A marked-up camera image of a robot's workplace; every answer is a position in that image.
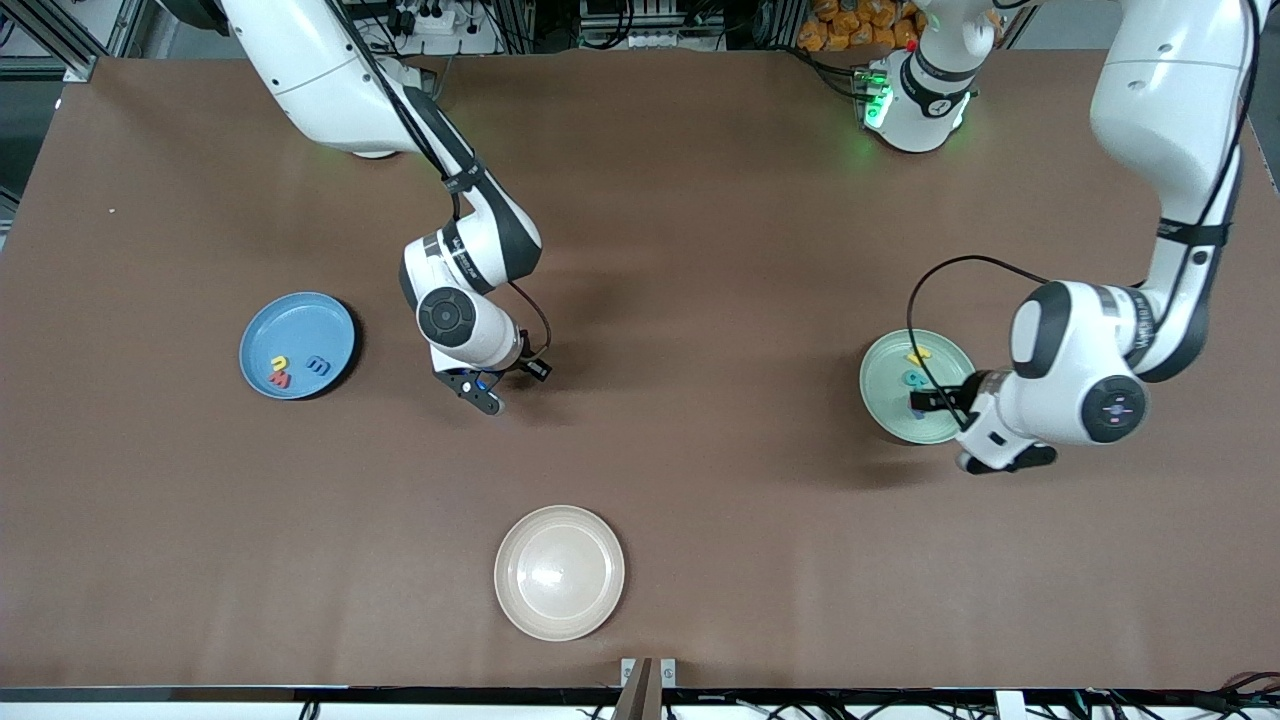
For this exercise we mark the blue plate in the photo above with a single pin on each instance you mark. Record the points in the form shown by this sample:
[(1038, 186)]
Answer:
[(295, 330)]

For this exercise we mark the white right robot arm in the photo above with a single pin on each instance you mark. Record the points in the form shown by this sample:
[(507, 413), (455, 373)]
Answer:
[(330, 70)]

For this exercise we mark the white electronics box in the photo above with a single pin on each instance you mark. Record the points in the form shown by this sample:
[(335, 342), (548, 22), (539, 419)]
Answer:
[(650, 40)]

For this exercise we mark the blue foam letter m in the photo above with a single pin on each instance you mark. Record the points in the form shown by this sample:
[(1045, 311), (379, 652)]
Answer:
[(318, 366)]

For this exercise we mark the orange packets pile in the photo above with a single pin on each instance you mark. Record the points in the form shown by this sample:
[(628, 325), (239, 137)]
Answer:
[(840, 25)]

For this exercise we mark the beige plate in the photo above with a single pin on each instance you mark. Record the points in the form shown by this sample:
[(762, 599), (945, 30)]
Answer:
[(559, 573)]

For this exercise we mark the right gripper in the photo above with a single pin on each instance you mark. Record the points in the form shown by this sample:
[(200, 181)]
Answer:
[(524, 364)]

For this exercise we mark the aluminium frame profile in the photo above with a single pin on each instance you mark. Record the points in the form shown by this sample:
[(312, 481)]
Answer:
[(60, 40)]

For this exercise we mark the white power strip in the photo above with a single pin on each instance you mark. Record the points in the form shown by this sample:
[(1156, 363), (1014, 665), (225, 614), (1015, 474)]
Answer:
[(450, 40)]

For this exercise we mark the yellow foam letter H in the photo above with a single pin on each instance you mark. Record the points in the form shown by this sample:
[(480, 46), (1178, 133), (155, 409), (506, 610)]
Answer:
[(917, 354)]

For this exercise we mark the green plate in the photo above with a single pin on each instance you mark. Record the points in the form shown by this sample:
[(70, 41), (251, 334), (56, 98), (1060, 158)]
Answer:
[(885, 390)]

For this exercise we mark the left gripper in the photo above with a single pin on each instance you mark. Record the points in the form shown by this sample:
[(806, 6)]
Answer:
[(957, 397)]

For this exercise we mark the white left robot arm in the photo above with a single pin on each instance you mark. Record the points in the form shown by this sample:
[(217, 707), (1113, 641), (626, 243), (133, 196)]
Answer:
[(1160, 90)]

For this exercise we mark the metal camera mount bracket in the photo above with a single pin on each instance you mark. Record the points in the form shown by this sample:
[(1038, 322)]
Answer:
[(648, 690)]

